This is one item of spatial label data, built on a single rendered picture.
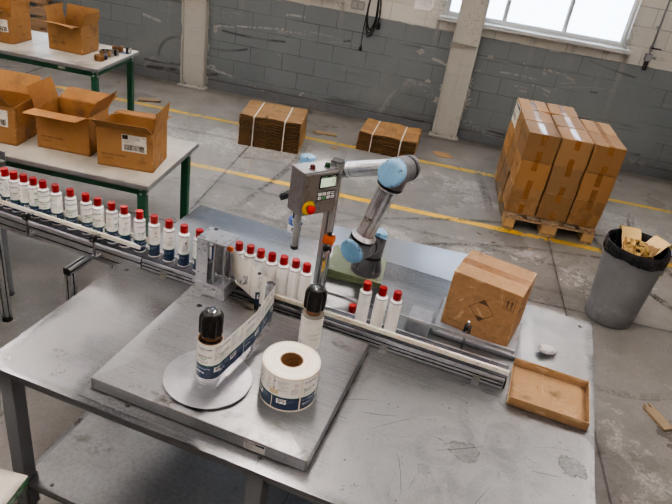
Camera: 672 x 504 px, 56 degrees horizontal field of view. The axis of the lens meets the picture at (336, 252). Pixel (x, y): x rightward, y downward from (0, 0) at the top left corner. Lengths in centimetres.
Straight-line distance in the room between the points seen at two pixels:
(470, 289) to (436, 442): 72
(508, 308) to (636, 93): 565
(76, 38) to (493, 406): 506
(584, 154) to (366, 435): 402
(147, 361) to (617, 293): 338
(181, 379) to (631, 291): 335
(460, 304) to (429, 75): 532
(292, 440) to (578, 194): 428
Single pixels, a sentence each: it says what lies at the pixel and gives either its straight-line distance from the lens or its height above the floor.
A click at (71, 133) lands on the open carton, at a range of 425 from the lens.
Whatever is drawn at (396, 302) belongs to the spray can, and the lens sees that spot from 255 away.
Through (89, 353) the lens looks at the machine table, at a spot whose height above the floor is 83.
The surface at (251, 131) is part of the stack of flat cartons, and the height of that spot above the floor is 16.
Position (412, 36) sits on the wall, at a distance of 777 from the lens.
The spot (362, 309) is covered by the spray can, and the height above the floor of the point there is 97.
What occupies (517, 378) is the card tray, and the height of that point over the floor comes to 83.
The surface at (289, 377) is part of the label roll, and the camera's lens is 214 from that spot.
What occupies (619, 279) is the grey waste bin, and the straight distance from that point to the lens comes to 477.
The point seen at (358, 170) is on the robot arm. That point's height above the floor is 134.
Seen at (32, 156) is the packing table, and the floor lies 78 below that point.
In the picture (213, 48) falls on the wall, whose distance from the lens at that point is 833.
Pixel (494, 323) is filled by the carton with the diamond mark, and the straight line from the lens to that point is 277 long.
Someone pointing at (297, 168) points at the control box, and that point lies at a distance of 249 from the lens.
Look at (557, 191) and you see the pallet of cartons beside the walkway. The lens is 589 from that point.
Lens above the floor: 244
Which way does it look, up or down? 30 degrees down
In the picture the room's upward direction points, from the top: 10 degrees clockwise
